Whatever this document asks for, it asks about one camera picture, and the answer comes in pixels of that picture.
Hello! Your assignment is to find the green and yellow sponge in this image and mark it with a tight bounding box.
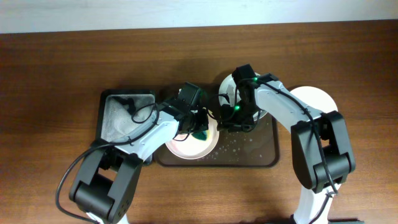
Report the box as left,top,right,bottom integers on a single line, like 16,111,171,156
192,130,211,141

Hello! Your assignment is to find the white plate with red stain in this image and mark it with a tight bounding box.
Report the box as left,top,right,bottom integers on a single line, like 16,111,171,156
165,118,220,160

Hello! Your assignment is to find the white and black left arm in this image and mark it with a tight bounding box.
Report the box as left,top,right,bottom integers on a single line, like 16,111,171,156
69,103,208,223

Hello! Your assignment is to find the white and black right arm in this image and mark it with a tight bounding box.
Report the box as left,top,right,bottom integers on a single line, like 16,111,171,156
218,72,356,223

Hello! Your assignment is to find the dark brown serving tray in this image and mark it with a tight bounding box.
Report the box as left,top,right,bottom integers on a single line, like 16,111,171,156
154,112,280,168

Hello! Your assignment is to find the black soapy water tray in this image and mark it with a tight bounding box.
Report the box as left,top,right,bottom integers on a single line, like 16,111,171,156
95,89,155,142

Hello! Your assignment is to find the clean white plate stack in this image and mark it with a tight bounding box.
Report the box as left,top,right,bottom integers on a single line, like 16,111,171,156
290,86,338,113

